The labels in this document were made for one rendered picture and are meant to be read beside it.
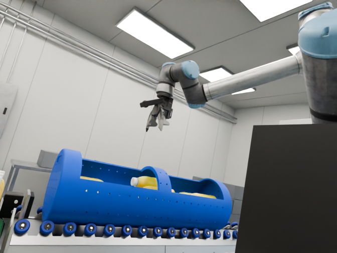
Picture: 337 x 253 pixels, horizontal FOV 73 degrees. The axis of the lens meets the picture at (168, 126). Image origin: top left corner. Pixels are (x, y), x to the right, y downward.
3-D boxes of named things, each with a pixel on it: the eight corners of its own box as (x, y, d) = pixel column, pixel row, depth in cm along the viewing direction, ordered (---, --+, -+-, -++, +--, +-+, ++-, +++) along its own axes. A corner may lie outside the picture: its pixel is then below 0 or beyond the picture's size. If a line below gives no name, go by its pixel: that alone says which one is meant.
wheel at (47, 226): (55, 220, 80) (54, 222, 81) (41, 219, 77) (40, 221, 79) (53, 233, 77) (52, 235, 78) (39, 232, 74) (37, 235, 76)
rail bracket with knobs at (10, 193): (16, 222, 94) (24, 196, 96) (-5, 221, 90) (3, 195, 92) (16, 215, 102) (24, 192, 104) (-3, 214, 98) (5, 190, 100)
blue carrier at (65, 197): (231, 236, 117) (233, 179, 125) (46, 230, 72) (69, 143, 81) (195, 226, 140) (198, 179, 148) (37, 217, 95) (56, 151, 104)
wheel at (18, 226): (32, 218, 76) (30, 221, 77) (16, 217, 74) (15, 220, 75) (28, 232, 73) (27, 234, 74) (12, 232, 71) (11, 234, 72)
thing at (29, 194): (24, 232, 78) (35, 195, 81) (16, 232, 77) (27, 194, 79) (24, 223, 87) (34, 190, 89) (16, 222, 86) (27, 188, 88)
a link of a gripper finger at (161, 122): (172, 129, 107) (169, 115, 113) (162, 126, 104) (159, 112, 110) (169, 133, 109) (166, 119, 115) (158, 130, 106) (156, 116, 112)
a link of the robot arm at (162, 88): (163, 82, 112) (153, 86, 120) (161, 91, 111) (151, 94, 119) (177, 88, 117) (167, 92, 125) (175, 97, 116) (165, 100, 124)
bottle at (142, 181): (165, 178, 121) (133, 172, 111) (172, 181, 115) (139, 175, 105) (162, 192, 120) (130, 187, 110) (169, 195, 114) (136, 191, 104)
